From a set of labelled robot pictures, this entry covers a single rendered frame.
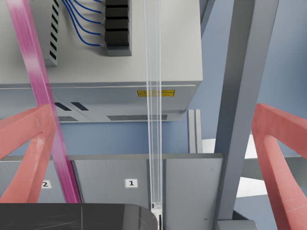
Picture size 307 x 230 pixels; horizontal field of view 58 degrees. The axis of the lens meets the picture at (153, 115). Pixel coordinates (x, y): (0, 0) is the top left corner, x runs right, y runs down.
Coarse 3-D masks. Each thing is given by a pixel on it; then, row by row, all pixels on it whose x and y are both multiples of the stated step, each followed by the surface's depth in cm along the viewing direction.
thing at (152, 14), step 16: (144, 0) 22; (160, 0) 22; (144, 16) 23; (160, 16) 23; (144, 32) 23; (160, 32) 23; (160, 48) 24; (160, 64) 25; (160, 80) 26; (160, 96) 27; (160, 112) 28; (160, 128) 29; (160, 144) 30; (160, 160) 31; (160, 176) 33; (160, 192) 34; (160, 208) 36
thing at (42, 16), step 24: (48, 0) 57; (96, 0) 59; (120, 0) 55; (48, 24) 56; (120, 24) 54; (48, 48) 55; (120, 48) 56; (192, 120) 87; (192, 144) 86; (240, 216) 47
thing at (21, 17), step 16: (16, 0) 22; (16, 16) 23; (16, 32) 23; (32, 32) 24; (32, 48) 24; (32, 64) 25; (32, 80) 26; (48, 80) 27; (48, 96) 27; (64, 144) 31; (64, 160) 31; (64, 176) 33; (64, 192) 34
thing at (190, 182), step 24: (0, 168) 34; (48, 168) 34; (72, 168) 34; (96, 168) 34; (120, 168) 34; (144, 168) 34; (168, 168) 34; (192, 168) 34; (216, 168) 34; (0, 192) 36; (48, 192) 36; (96, 192) 36; (120, 192) 36; (144, 192) 36; (168, 192) 36; (192, 192) 36; (216, 192) 36; (168, 216) 39; (192, 216) 39
